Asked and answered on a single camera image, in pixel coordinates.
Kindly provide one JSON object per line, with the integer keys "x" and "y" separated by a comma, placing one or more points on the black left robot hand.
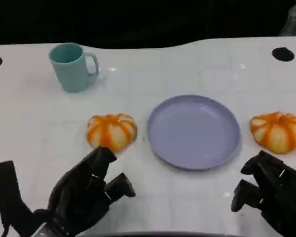
{"x": 76, "y": 197}

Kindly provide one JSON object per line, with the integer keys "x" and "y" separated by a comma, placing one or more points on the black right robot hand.
{"x": 283, "y": 192}

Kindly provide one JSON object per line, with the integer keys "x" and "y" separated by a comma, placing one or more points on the orange and white bread roll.
{"x": 276, "y": 133}
{"x": 108, "y": 133}

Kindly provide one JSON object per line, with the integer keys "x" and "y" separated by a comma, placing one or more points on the lilac plate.
{"x": 192, "y": 130}

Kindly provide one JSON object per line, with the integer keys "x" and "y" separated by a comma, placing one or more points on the pale green mug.
{"x": 69, "y": 74}

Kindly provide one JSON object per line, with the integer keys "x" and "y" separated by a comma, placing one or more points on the black backdrop curtain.
{"x": 138, "y": 19}

